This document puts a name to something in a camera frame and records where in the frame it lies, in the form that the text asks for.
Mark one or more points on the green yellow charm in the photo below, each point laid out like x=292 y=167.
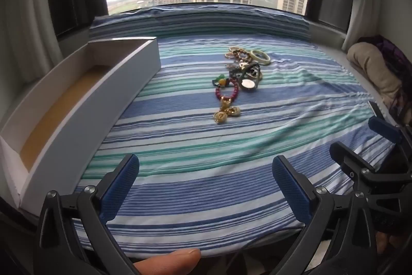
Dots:
x=222 y=81

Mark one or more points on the person's left hand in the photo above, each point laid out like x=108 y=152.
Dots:
x=167 y=262

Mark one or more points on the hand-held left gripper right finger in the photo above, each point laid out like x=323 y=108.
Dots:
x=289 y=184

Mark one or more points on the round silver pendant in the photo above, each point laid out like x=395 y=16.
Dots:
x=247 y=84

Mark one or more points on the striped bed sheet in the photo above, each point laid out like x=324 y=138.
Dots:
x=199 y=165

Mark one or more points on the white cardboard box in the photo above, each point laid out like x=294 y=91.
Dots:
x=96 y=120

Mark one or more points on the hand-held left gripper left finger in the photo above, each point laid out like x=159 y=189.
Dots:
x=120 y=180

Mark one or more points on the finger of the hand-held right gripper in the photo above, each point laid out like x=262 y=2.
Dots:
x=384 y=130
x=349 y=155

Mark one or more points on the purple cloth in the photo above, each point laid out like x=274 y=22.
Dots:
x=397 y=52

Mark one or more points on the white jade bangle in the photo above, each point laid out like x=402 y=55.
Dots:
x=260 y=56

